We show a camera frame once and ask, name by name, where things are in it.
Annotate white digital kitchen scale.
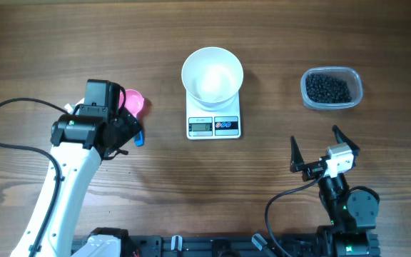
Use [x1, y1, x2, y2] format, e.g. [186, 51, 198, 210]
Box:
[186, 94, 241, 140]

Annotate pink scoop with blue handle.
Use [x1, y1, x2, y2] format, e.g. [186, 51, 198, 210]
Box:
[119, 89, 145, 147]

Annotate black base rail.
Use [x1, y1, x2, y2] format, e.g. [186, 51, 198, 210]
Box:
[70, 226, 381, 257]

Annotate clear plastic bean container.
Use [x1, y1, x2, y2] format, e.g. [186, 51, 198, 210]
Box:
[300, 66, 363, 110]

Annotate white bowl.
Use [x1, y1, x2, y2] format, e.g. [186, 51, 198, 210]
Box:
[181, 46, 244, 109]

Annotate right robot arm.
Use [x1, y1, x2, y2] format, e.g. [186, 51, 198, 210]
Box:
[290, 126, 381, 257]

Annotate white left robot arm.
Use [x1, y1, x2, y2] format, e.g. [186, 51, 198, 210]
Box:
[11, 79, 145, 256]

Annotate black beans in container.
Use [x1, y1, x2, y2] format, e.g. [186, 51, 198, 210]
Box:
[305, 74, 352, 104]

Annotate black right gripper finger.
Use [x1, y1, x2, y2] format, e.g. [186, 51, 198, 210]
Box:
[332, 125, 360, 154]
[290, 136, 305, 173]

